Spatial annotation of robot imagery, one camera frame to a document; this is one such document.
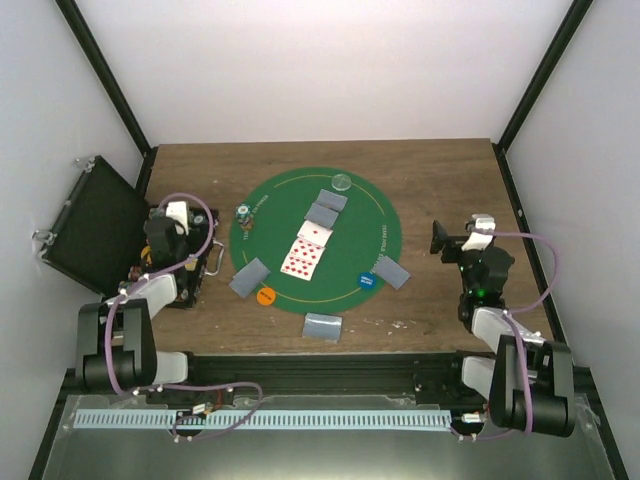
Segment cards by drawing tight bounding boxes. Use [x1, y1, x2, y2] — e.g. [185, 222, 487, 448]
[371, 256, 411, 290]
[302, 313, 343, 343]

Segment blue small blind button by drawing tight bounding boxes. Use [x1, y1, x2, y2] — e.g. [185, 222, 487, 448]
[357, 272, 377, 290]

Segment clear acrylic dealer button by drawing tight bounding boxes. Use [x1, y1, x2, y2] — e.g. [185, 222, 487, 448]
[331, 173, 352, 192]

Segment face-down community card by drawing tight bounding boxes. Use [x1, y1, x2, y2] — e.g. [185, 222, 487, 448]
[304, 203, 339, 229]

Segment low red diamonds card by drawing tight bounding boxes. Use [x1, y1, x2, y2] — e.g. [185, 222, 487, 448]
[297, 220, 333, 247]

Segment orange big blind button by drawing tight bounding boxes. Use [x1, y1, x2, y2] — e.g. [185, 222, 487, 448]
[256, 287, 277, 306]

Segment dealt blue patterned card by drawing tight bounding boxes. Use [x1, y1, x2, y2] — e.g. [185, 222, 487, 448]
[229, 258, 271, 298]

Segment poker chip stack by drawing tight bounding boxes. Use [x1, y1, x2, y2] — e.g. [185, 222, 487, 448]
[235, 203, 253, 231]

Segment nine of diamonds card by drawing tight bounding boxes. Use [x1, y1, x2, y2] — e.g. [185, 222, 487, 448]
[280, 255, 317, 281]

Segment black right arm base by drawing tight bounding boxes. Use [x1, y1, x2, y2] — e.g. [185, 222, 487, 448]
[412, 357, 485, 408]

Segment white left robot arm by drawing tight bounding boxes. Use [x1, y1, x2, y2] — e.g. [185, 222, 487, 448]
[75, 214, 205, 404]

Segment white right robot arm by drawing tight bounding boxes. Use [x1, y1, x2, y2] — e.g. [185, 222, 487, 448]
[430, 214, 576, 437]

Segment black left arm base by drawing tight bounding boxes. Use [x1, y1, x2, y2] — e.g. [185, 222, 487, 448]
[140, 384, 236, 406]

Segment round green poker mat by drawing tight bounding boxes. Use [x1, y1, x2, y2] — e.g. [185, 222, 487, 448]
[230, 167, 403, 314]

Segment black poker set case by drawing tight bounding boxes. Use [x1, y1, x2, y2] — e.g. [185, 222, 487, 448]
[34, 156, 219, 309]

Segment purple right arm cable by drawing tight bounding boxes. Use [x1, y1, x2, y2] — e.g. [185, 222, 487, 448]
[469, 230, 562, 444]

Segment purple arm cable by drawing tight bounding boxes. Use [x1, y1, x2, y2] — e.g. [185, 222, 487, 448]
[469, 230, 562, 444]
[104, 192, 264, 444]

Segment chrome case handle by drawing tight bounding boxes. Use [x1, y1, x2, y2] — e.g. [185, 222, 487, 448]
[204, 238, 225, 277]

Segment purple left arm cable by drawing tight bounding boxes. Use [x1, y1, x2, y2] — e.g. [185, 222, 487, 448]
[104, 192, 264, 444]

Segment light blue slotted rail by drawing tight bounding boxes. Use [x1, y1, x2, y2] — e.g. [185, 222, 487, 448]
[73, 409, 452, 431]

